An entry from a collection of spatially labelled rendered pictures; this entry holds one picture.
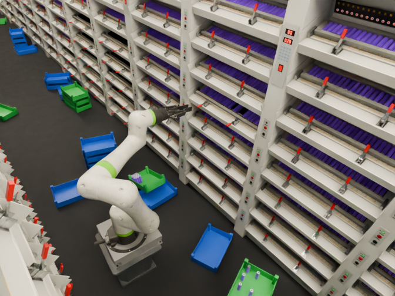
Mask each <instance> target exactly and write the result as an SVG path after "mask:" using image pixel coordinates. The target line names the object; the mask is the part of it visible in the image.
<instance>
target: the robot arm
mask: <svg viewBox="0 0 395 296"><path fill-rule="evenodd" d="M191 111H192V107H189V105H188V104H187V105H182V106H179V105H178V106H177V105H172V106H162V108H158V107H156V108H153V109H148V110H136V111H134V112H132V113H131V114H130V115H129V117H128V136H127V138H126V139H125V140H124V141H123V142H122V143H121V144H120V145H119V146H118V147H117V148H116V149H115V150H114V151H113V152H112V153H110V154H109V155H107V156H106V157H104V158H103V159H102V160H100V161H99V162H97V164H95V165H94V166H93V167H91V168H90V169H89V170H88V171H87V172H86V173H84V174H83V175H82V176H81V177H80V178H79V180H78V182H77V190H78V193H79V194H80V195H81V196H82V197H84V198H86V199H91V200H99V201H103V202H106V203H109V204H111V205H113V206H112V207H111V209H110V211H109V214H110V217H111V222H112V225H113V228H112V229H109V230H107V235H105V239H103V240H99V241H96V242H94V244H95V246H96V245H100V244H102V243H106V244H107V243H110V244H111V246H112V247H115V246H116V245H117V243H118V244H121V245H128V244H131V243H133V242H134V241H135V240H136V239H137V237H138V235H139V232H140V233H144V234H150V233H153V232H155V231H156V230H157V229H158V227H159V216H158V215H157V214H156V213H155V212H154V211H152V210H151V209H150V208H149V207H148V206H147V205H146V204H145V202H144V201H143V200H142V198H141V196H140V194H139V191H138V188H137V186H136V185H135V184H134V183H133V182H131V181H129V180H121V179H116V178H115V177H116V176H117V175H118V173H119V172H120V170H121V169H122V167H123V166H124V165H125V164H126V162H127V161H128V160H129V159H130V158H131V157H132V156H133V155H134V154H135V153H136V152H137V151H138V150H139V149H141V148H142V147H143V146H144V145H145V143H146V130H147V127H148V126H152V125H154V126H156V124H159V123H162V121H164V120H167V119H168V118H169V117H174V119H177V118H179V117H182V116H184V115H185V114H186V112H191Z"/></svg>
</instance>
